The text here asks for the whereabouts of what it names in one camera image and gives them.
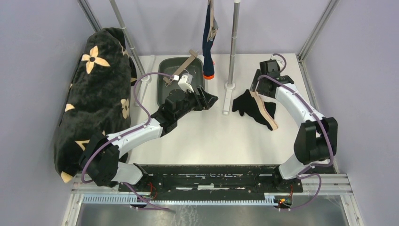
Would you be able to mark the navy orange underwear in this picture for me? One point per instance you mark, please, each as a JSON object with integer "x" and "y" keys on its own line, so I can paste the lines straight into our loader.
{"x": 208, "y": 63}

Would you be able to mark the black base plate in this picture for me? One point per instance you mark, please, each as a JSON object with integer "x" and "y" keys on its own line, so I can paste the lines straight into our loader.
{"x": 213, "y": 182}

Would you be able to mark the wooden clip hanger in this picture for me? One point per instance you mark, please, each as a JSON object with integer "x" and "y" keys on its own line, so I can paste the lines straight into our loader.
{"x": 182, "y": 67}
{"x": 213, "y": 26}

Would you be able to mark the black underwear white waistband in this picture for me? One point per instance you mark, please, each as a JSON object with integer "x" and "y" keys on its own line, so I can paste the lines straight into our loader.
{"x": 251, "y": 104}

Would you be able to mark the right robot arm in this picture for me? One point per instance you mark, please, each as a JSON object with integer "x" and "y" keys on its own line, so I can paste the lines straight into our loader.
{"x": 316, "y": 141}

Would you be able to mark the right metal rack pole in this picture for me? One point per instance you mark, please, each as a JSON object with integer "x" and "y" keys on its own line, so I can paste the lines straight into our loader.
{"x": 230, "y": 83}

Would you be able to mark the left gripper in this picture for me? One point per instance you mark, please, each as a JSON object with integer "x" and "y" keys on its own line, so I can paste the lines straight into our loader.
{"x": 204, "y": 100}

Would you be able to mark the grey cable duct strip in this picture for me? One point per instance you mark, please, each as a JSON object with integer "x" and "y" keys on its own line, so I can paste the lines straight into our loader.
{"x": 268, "y": 200}

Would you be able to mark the aluminium frame rail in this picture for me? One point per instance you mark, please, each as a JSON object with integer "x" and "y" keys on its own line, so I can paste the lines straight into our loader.
{"x": 306, "y": 48}

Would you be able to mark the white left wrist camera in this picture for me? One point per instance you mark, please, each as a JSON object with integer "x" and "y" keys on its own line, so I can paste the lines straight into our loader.
{"x": 184, "y": 82}

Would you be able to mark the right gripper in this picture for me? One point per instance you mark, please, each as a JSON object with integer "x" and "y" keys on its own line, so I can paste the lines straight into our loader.
{"x": 253, "y": 87}

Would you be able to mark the white right pole base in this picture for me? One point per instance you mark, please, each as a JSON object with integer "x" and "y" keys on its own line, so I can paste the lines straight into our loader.
{"x": 227, "y": 99}

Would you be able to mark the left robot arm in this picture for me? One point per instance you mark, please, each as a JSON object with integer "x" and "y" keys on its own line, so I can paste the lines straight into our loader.
{"x": 101, "y": 158}

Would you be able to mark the metal rack pole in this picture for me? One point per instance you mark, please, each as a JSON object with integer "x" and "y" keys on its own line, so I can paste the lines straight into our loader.
{"x": 230, "y": 83}
{"x": 128, "y": 37}

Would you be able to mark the left metal rack pole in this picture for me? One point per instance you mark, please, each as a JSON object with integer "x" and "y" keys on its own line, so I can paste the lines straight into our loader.
{"x": 128, "y": 37}

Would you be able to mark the black floral plush blanket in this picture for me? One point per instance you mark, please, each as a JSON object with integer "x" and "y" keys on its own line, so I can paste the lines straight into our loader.
{"x": 98, "y": 99}

